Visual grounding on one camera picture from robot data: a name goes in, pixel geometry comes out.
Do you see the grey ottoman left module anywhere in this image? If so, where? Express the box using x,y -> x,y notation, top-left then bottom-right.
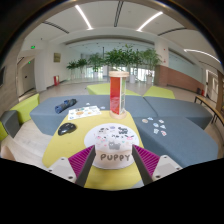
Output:
30,95 -> 157,136

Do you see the potted green plant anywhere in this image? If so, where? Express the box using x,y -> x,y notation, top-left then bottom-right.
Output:
142,49 -> 162,84

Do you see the grey ottoman right module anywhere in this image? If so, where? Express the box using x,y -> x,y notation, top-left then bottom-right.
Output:
145,96 -> 212,129

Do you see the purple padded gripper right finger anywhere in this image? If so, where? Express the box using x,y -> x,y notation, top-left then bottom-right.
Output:
132,145 -> 182,186

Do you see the yellow-green table module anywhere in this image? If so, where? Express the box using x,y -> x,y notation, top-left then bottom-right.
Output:
42,111 -> 143,190

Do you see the white sticker sheet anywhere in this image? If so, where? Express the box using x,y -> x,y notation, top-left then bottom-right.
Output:
68,106 -> 101,120

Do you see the lime green sofa seat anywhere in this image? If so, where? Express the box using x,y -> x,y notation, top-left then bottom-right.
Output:
0,93 -> 41,142

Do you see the red orange tower with wooden ends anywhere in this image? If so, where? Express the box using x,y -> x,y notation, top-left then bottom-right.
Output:
109,71 -> 129,119

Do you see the folded dark blue umbrella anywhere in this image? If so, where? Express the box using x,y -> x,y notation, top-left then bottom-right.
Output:
55,99 -> 77,114

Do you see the grey ottoman near right module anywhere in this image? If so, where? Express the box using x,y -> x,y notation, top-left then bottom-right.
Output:
134,117 -> 218,168

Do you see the red fire extinguisher box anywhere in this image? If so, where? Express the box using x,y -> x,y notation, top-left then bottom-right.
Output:
53,75 -> 60,86

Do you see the black computer mouse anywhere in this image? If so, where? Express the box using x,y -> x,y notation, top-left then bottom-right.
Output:
58,123 -> 77,136

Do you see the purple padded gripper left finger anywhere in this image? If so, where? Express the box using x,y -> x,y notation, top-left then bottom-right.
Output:
48,145 -> 96,187

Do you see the grey ottoman module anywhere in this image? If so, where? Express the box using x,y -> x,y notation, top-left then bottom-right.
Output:
134,117 -> 218,168
30,95 -> 157,136
145,96 -> 212,129

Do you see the round puppy mouse pad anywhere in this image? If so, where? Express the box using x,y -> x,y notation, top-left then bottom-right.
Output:
84,123 -> 139,170

